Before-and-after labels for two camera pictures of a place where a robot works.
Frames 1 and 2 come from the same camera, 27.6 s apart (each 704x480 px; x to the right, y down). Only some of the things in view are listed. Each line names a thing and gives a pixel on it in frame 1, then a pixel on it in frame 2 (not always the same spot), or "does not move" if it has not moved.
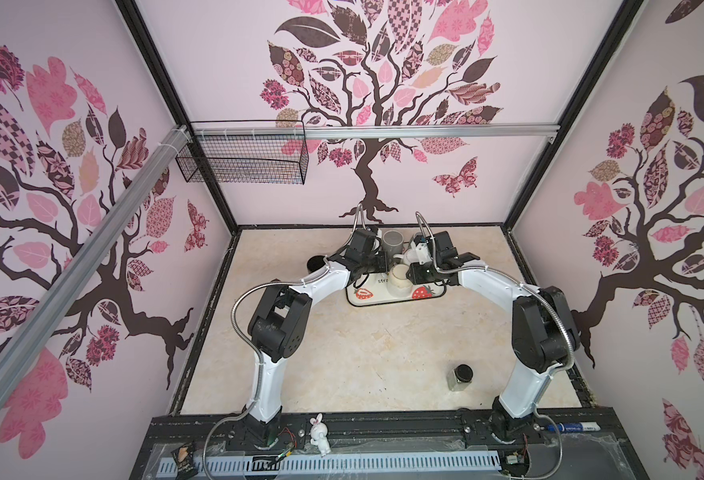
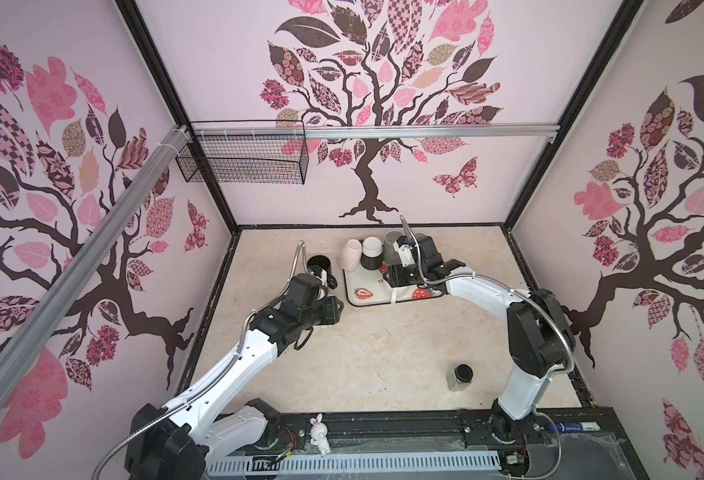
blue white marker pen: [575, 426] does not move
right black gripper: [415, 276] to [396, 276]
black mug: [314, 262] does not move
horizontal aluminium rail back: [374, 131] does not move
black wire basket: [260, 161] does not move
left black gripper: [383, 263] to [333, 313]
